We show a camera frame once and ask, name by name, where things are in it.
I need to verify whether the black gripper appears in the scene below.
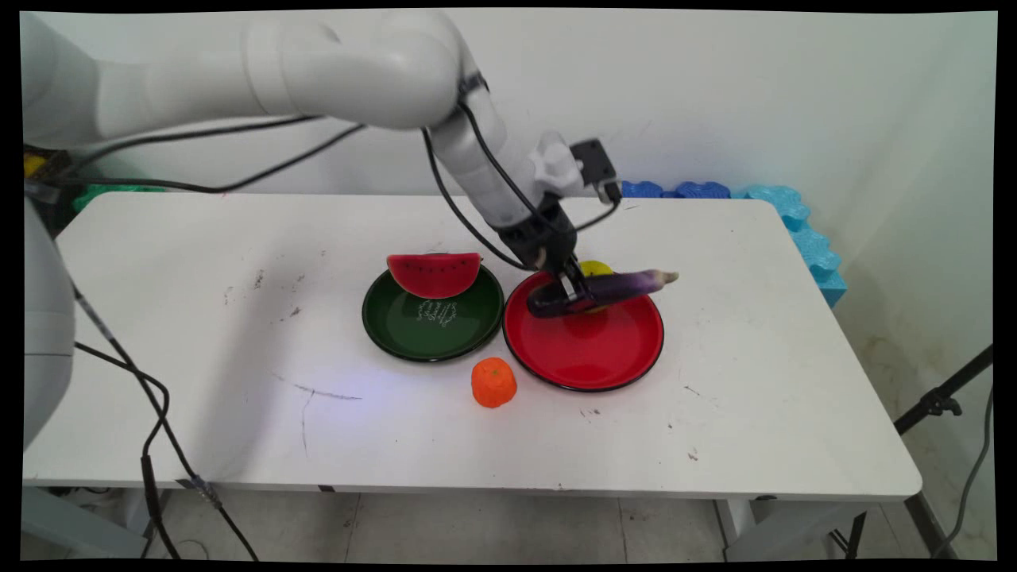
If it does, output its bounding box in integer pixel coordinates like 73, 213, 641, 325
497, 203, 593, 309

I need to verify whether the purple toy eggplant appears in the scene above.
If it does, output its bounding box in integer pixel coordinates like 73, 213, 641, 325
526, 269, 679, 319

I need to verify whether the green toy apple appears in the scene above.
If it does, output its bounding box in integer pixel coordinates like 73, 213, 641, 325
578, 260, 614, 315

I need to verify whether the red plate black rim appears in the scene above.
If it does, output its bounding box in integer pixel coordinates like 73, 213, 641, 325
503, 270, 665, 393

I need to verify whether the orange toy fruit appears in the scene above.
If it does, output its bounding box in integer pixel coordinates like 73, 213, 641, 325
470, 357, 518, 409

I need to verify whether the red watermelon slice toy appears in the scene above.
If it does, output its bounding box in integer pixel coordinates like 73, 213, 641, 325
386, 253, 482, 300

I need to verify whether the dark green plate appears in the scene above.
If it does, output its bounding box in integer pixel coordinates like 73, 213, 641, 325
362, 264, 506, 363

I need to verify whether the light blue foam mat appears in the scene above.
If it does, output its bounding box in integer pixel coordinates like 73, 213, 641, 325
731, 185, 849, 308

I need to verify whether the white table leg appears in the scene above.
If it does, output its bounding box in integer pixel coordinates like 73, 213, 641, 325
713, 497, 868, 562
119, 486, 172, 543

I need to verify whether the black tripod stand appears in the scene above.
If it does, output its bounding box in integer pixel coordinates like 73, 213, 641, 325
830, 346, 994, 561

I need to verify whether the green object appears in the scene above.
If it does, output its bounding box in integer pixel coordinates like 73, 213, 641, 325
73, 184, 164, 212

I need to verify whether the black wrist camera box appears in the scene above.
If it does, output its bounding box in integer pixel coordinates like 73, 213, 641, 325
570, 139, 624, 204

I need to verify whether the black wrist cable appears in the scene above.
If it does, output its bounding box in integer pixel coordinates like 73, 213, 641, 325
421, 75, 621, 272

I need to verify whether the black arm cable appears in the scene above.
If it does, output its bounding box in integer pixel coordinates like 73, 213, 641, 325
57, 114, 368, 195

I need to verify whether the grey hanging cable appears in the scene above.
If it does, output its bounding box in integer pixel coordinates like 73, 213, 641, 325
934, 389, 995, 558

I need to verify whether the black base cable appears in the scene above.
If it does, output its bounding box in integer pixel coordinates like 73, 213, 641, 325
72, 286, 260, 562

